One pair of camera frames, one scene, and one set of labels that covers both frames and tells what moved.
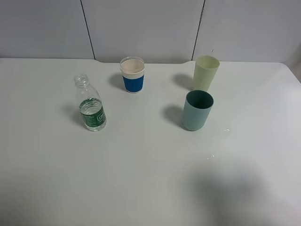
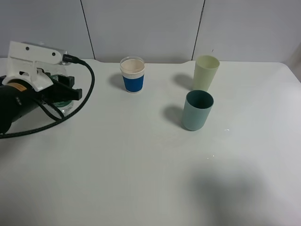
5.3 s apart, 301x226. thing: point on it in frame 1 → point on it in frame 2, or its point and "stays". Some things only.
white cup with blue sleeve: (132, 68) stays
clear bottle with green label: (91, 106) → (66, 107)
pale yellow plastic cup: (205, 70) stays
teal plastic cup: (197, 106) stays
